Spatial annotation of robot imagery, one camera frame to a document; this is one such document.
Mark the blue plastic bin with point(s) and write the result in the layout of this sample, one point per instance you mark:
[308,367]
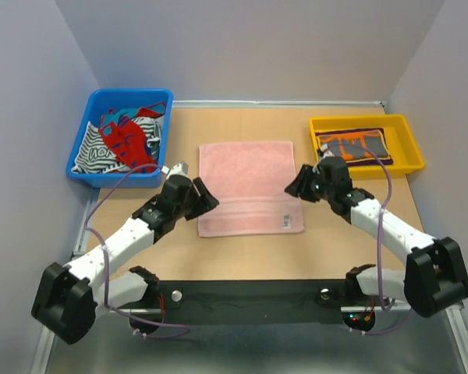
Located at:
[99,102]

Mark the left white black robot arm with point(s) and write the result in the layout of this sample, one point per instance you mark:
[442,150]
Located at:
[95,268]

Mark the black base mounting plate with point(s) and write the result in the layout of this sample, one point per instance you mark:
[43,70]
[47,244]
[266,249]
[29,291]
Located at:
[236,302]

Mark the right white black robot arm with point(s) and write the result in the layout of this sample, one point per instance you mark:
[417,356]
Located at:
[434,275]

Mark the grey white striped towel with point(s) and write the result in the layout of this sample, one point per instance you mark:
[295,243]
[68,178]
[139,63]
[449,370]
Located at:
[94,157]

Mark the red teal towel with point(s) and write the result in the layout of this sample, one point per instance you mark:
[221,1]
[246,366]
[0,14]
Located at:
[134,134]

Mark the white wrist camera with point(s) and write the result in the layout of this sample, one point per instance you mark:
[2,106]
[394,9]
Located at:
[323,152]
[180,168]

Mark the purple towel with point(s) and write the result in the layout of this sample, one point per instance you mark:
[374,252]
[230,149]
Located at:
[374,161]

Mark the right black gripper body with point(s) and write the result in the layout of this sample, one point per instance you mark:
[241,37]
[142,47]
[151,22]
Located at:
[324,189]

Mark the pink towel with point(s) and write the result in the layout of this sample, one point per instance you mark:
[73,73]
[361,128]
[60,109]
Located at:
[249,180]

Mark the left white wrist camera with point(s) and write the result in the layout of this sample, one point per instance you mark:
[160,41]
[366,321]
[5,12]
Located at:
[180,168]

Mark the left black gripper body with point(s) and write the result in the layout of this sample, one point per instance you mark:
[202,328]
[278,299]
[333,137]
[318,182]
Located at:
[179,210]

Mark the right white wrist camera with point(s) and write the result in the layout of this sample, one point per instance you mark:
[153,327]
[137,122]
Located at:
[323,152]

